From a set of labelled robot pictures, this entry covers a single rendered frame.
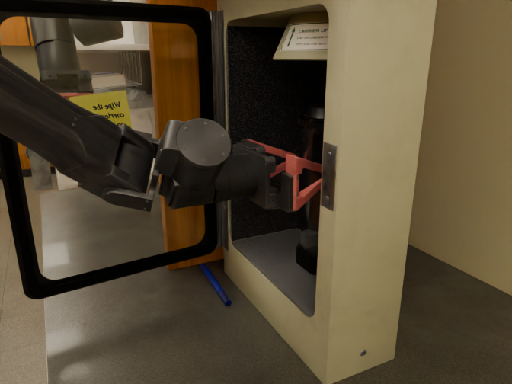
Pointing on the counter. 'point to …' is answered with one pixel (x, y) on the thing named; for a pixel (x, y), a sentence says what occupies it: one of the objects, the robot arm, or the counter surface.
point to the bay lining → (267, 114)
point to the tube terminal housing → (353, 179)
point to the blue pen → (216, 285)
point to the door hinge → (219, 108)
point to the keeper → (328, 175)
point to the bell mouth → (305, 37)
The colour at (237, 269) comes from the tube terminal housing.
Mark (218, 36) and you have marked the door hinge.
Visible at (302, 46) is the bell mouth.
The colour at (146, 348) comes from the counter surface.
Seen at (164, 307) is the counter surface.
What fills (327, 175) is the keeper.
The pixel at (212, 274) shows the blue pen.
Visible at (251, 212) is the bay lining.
